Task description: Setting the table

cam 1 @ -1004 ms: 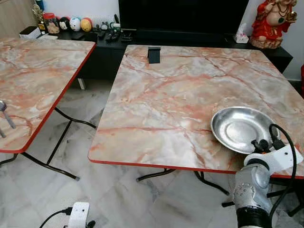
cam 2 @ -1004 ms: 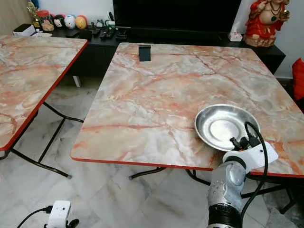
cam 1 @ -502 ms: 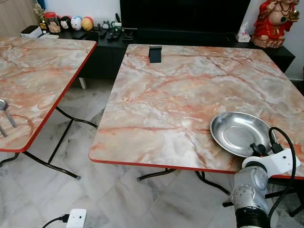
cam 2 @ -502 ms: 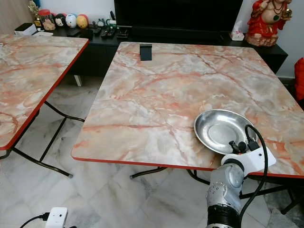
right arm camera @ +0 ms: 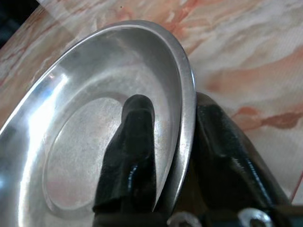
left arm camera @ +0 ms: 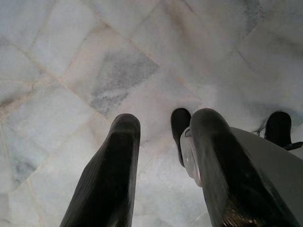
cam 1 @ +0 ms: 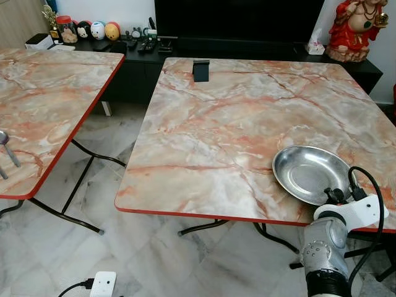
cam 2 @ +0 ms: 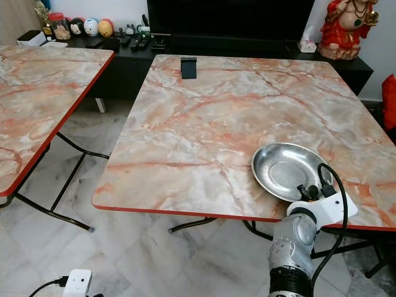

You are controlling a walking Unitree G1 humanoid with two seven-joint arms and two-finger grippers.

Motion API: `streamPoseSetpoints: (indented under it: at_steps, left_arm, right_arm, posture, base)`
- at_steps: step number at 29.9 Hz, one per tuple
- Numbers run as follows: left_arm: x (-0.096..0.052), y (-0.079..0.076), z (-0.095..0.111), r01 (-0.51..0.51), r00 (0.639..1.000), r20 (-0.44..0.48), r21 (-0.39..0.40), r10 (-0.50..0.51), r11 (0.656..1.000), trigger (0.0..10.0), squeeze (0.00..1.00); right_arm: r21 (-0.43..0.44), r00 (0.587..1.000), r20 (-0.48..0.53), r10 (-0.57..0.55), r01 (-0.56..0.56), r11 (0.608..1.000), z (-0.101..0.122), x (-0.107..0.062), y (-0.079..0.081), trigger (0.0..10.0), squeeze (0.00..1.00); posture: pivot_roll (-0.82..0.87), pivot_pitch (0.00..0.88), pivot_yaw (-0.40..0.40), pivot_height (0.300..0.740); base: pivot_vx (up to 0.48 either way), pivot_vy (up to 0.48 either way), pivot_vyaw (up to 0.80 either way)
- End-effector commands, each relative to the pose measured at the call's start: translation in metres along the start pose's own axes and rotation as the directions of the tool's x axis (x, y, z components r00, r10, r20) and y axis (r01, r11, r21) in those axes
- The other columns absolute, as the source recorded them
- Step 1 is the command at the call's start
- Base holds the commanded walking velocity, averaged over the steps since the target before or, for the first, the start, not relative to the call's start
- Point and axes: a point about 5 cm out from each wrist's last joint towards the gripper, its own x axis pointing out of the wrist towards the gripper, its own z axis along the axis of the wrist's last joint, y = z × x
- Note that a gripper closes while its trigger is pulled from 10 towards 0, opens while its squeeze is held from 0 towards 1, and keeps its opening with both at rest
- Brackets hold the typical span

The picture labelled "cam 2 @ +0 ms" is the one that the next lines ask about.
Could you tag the large steel plate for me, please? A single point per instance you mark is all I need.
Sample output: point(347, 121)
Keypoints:
point(284, 170)

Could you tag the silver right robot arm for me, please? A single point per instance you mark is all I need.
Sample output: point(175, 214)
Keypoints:
point(292, 244)

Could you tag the black metal table legs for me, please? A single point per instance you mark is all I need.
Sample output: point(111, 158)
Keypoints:
point(192, 224)
point(55, 213)

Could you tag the red cushion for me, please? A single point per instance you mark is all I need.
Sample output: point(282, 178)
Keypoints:
point(390, 102)

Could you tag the white pink tissue box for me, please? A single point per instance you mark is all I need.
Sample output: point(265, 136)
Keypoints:
point(307, 45)

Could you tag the red buddha statue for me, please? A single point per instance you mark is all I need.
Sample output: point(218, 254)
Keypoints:
point(346, 31)

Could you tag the black phone stand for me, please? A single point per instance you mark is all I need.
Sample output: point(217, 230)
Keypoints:
point(188, 68)

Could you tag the small white box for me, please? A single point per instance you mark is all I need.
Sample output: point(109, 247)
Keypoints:
point(31, 38)

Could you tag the black television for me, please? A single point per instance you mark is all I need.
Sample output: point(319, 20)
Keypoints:
point(229, 17)

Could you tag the glass jar red lid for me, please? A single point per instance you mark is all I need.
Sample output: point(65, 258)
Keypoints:
point(60, 28)

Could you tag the gold trophy figurine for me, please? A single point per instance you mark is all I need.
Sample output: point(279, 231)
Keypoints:
point(43, 15)

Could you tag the black white round figurine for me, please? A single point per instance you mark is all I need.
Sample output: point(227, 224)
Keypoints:
point(77, 27)

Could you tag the black remote control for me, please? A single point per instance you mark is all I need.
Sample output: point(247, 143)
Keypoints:
point(133, 42)
point(143, 42)

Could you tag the green white mug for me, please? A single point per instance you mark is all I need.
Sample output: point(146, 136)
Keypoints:
point(144, 26)

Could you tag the yellow orange round figurine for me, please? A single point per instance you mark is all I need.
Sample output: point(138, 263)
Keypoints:
point(106, 29)

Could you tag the small grey figurine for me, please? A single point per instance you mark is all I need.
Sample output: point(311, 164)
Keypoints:
point(129, 31)

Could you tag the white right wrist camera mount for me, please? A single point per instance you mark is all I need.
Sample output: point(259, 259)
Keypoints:
point(331, 210)

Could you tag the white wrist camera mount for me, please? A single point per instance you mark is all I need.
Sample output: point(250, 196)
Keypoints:
point(331, 210)
point(77, 283)

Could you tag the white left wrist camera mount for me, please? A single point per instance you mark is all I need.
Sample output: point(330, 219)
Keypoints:
point(77, 283)

